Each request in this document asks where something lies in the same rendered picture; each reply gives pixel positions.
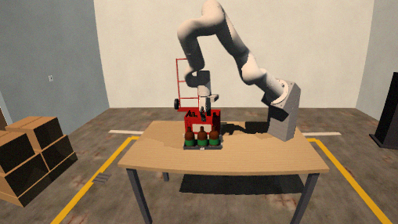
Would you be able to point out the brown bottle with green label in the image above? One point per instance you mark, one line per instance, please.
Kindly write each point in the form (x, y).
(202, 137)
(189, 137)
(213, 137)

